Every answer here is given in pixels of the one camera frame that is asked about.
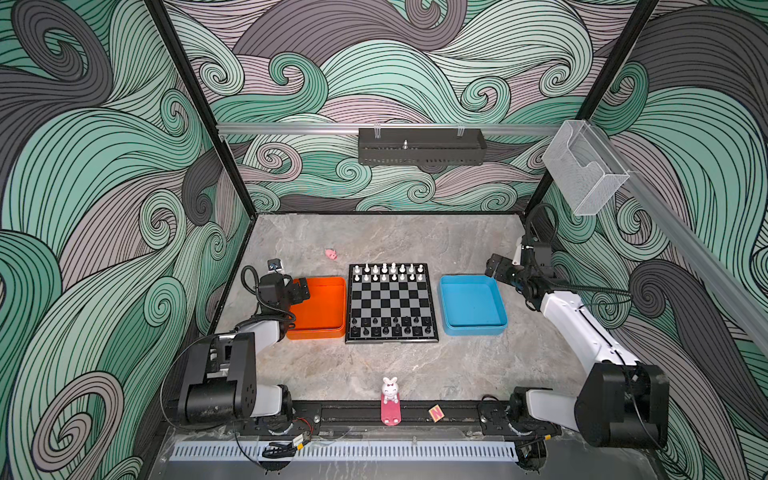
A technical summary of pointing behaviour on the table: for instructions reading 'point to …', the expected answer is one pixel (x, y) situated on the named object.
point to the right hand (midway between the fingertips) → (504, 265)
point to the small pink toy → (331, 254)
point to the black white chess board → (389, 303)
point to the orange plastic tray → (323, 316)
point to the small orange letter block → (436, 412)
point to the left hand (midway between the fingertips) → (288, 278)
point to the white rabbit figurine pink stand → (390, 403)
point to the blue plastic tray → (472, 305)
